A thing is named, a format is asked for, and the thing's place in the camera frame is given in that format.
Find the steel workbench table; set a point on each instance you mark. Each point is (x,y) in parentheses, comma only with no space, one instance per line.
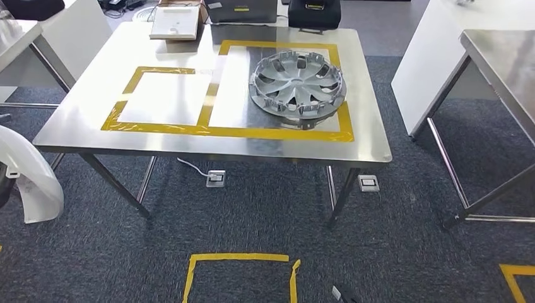
(75,125)
(501,62)
(16,42)

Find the empty silver floor socket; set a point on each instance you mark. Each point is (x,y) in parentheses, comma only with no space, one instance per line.
(369,183)

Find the large yellow tape rectangle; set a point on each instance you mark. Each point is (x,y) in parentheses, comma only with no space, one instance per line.
(271,134)

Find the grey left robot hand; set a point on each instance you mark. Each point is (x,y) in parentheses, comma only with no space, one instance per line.
(4,118)

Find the white flat box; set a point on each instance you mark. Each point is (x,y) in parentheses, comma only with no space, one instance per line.
(173,23)

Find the silver plastic wheel hubcap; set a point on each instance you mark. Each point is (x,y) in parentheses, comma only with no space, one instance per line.
(296,83)

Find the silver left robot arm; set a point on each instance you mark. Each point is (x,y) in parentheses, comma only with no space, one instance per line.
(6,188)

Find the small yellow tape rectangle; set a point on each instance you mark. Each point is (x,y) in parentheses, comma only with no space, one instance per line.
(146,127)

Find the dark grey case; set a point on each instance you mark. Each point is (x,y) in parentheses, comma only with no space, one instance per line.
(242,14)

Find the black robot wrist bracket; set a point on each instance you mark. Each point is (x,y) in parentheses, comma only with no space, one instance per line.
(345,297)

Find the white curved plastic fender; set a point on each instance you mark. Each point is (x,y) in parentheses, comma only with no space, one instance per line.
(37,184)

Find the brown cardboard box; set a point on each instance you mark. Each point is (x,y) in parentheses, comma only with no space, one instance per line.
(203,14)

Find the black bag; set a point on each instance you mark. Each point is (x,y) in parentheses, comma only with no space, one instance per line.
(33,8)
(313,19)

